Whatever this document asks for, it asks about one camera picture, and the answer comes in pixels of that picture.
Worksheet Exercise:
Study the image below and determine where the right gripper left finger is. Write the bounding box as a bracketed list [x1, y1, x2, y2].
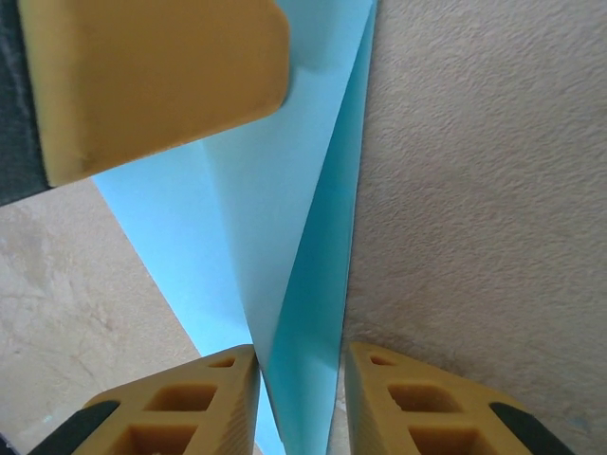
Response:
[37, 344, 262, 455]

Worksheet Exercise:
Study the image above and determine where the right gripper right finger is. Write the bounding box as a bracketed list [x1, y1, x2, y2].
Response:
[342, 342, 570, 455]

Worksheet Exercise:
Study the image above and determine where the light blue paper sheet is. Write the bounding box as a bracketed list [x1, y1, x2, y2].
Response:
[92, 0, 379, 455]

